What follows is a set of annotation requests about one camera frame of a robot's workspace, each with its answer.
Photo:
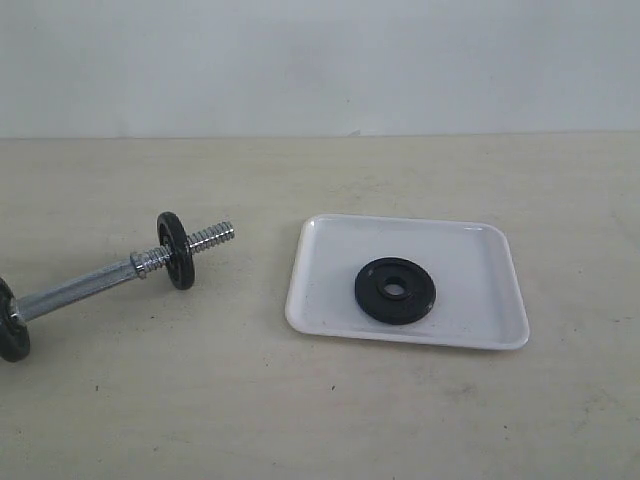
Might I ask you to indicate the black weight plate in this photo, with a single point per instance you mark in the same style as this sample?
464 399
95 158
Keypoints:
394 291

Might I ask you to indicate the chrome threaded dumbbell bar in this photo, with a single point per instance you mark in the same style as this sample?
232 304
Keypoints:
136 266

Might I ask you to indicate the white rectangular plastic tray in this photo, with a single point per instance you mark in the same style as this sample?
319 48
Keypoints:
478 304

